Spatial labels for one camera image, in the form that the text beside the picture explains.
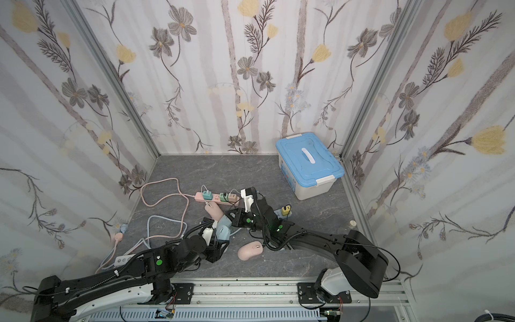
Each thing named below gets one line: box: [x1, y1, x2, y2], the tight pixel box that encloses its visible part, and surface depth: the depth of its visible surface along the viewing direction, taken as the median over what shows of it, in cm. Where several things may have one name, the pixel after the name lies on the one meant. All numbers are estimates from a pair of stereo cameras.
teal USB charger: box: [202, 190, 213, 200], surface depth 97 cm
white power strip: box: [113, 253, 137, 266], surface depth 80 cm
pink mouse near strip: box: [204, 201, 224, 222], surface depth 97 cm
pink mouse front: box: [237, 240, 264, 261], surface depth 85 cm
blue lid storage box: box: [275, 132, 345, 200], surface depth 97 cm
